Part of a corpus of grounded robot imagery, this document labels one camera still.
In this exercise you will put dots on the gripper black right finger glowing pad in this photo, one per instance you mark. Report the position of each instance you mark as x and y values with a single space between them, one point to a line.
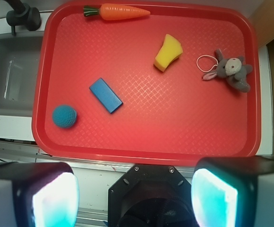
234 191

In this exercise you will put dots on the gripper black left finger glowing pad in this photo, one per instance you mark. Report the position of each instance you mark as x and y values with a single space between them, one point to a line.
38 195

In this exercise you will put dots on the blue textured ball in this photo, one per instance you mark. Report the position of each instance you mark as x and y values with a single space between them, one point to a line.
64 116

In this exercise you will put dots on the grey toy sink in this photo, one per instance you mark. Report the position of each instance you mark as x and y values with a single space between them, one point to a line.
19 60

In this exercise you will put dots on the grey plush bunny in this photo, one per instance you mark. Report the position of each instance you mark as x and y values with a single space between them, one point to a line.
231 69

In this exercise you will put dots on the blue rectangular block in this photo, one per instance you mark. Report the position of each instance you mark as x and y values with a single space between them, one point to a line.
106 96

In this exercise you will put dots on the red plastic tray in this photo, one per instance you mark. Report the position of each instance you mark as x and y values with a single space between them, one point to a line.
167 118

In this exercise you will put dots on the yellow sponge piece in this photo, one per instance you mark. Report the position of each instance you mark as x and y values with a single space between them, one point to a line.
170 50

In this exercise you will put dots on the black toy faucet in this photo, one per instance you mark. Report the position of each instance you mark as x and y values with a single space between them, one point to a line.
22 15

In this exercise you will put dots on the orange toy carrot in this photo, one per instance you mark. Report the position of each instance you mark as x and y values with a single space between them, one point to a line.
109 12

